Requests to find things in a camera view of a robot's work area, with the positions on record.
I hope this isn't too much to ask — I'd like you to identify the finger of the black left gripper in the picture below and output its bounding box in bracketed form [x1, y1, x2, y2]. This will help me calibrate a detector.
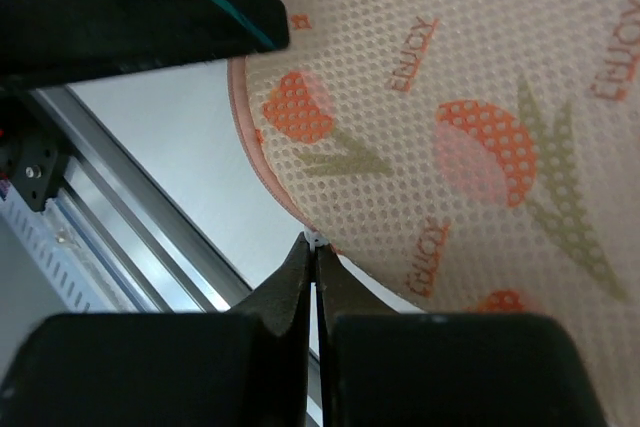
[1, 0, 290, 90]

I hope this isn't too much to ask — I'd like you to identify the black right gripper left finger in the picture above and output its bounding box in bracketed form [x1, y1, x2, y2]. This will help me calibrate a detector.
[1, 237, 312, 426]

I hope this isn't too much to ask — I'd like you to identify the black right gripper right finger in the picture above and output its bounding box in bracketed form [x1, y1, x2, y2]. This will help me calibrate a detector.
[314, 247, 606, 426]

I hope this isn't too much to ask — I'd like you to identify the white zipper pull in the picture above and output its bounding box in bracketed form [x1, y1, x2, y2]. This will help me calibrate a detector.
[303, 229, 330, 252]

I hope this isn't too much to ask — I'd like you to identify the floral mesh laundry bag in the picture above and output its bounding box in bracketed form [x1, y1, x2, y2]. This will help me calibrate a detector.
[229, 0, 639, 426]

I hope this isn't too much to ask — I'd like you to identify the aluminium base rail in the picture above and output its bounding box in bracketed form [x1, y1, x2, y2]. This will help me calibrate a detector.
[29, 84, 321, 427]

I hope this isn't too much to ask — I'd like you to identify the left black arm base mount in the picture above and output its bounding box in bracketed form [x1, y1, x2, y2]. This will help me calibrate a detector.
[1, 93, 71, 212]

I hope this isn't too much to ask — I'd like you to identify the white slotted cable duct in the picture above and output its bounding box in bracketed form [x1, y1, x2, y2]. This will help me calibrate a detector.
[1, 187, 115, 313]

